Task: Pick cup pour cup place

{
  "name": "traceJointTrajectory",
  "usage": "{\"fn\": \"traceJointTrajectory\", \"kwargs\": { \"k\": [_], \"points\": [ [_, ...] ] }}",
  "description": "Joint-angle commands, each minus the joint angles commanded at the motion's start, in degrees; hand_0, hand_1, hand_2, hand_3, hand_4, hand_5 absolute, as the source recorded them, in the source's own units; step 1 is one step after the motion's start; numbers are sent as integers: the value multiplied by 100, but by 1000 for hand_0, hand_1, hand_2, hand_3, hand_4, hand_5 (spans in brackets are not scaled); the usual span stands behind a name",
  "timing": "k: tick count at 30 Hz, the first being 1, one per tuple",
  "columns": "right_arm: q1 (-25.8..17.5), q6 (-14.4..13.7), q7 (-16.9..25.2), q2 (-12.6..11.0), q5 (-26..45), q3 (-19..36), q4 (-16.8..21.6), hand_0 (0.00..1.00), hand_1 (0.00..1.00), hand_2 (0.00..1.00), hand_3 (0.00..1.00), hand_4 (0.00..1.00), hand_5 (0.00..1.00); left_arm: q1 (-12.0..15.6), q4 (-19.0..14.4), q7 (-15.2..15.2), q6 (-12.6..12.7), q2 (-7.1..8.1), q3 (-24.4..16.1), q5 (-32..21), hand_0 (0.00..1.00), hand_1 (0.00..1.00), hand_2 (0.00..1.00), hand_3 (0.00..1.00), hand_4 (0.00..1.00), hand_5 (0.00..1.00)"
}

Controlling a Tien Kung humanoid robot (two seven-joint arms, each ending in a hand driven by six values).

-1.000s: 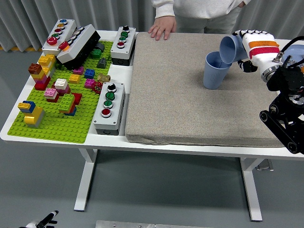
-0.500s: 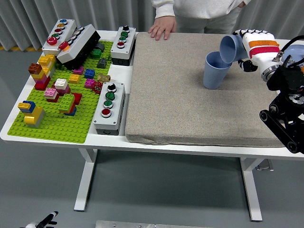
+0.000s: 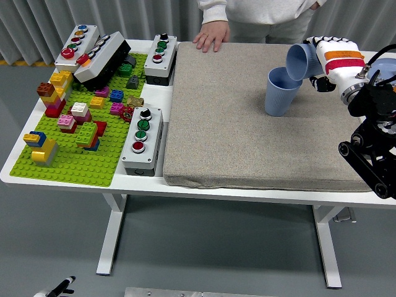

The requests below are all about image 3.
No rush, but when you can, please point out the grey pleated curtain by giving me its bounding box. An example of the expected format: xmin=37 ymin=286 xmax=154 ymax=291
xmin=0 ymin=0 xmax=396 ymax=67

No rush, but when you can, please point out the person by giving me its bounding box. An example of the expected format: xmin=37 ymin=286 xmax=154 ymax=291
xmin=192 ymin=0 xmax=327 ymax=53

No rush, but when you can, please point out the person's right hand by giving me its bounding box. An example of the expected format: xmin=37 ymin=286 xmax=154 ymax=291
xmin=192 ymin=20 xmax=231 ymax=53

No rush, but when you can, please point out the white table leg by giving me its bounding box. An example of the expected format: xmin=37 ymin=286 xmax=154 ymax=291
xmin=96 ymin=193 xmax=127 ymax=276
xmin=311 ymin=204 xmax=343 ymax=290

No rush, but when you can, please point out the grey-brown cushion mat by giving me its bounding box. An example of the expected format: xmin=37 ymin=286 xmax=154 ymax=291
xmin=163 ymin=41 xmax=382 ymax=192

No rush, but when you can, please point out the brown yellow red brick tower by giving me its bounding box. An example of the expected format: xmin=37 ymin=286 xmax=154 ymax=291
xmin=36 ymin=82 xmax=67 ymax=119

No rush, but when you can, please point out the white and pink brick stack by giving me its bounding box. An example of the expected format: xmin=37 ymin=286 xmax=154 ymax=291
xmin=71 ymin=101 xmax=93 ymax=124

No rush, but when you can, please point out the small four-button control box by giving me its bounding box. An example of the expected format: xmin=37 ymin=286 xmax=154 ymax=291
xmin=144 ymin=33 xmax=178 ymax=87

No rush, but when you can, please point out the brass valve with red handle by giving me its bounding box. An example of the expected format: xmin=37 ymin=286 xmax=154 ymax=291
xmin=119 ymin=95 xmax=145 ymax=123

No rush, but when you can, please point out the yellow white green brick stack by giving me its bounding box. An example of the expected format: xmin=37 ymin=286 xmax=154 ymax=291
xmin=49 ymin=70 xmax=74 ymax=101

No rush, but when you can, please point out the dark green brick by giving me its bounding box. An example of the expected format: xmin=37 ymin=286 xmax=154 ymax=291
xmin=117 ymin=62 xmax=133 ymax=77

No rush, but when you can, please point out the tilted white black-based button box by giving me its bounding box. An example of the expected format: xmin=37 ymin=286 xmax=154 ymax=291
xmin=73 ymin=31 xmax=132 ymax=92

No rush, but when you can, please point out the green orange blue brick stack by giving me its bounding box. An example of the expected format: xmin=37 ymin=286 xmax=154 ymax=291
xmin=75 ymin=121 xmax=101 ymax=152

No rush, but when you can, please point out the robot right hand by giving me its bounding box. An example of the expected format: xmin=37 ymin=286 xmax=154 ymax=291
xmin=303 ymin=35 xmax=369 ymax=97

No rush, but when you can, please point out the pink and red brick stack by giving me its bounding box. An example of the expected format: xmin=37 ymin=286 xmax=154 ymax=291
xmin=57 ymin=114 xmax=78 ymax=134

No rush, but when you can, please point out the green brick baseplate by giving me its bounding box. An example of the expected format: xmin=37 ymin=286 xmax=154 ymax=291
xmin=9 ymin=53 xmax=149 ymax=188

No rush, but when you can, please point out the yellow blue grey brick duck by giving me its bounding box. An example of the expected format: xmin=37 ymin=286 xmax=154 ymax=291
xmin=23 ymin=131 xmax=59 ymax=168

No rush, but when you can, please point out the grey metal plate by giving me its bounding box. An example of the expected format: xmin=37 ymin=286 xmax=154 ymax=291
xmin=124 ymin=286 xmax=279 ymax=297

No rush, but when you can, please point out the large four-button control box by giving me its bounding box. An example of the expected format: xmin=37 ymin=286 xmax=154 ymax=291
xmin=121 ymin=106 xmax=164 ymax=178

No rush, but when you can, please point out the light blue plate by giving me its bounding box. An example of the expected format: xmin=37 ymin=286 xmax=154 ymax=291
xmin=369 ymin=58 xmax=396 ymax=84

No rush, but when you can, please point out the grey bracket under table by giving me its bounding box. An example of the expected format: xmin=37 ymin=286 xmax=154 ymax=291
xmin=332 ymin=207 xmax=357 ymax=223

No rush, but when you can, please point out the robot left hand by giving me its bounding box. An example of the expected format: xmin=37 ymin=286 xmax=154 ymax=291
xmin=33 ymin=275 xmax=76 ymax=297

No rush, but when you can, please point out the blue ribbed plastic cup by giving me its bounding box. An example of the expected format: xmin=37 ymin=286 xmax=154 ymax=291
xmin=285 ymin=43 xmax=325 ymax=82
xmin=264 ymin=66 xmax=303 ymax=118

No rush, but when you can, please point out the white five-button control box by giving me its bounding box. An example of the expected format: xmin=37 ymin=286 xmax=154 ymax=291
xmin=54 ymin=24 xmax=101 ymax=74

